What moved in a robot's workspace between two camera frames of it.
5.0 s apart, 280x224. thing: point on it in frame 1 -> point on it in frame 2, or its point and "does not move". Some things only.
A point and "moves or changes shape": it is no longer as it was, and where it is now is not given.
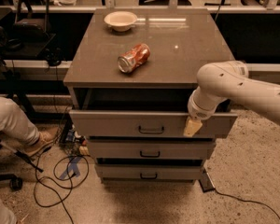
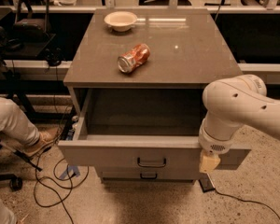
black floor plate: x=205 y=182 does not move
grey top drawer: x=147 y=124 moves or changes shape
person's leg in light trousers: x=9 y=119 does not move
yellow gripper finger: x=191 y=127 -> x=208 y=161
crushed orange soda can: x=133 y=57 does not move
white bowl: x=120 y=21 does not move
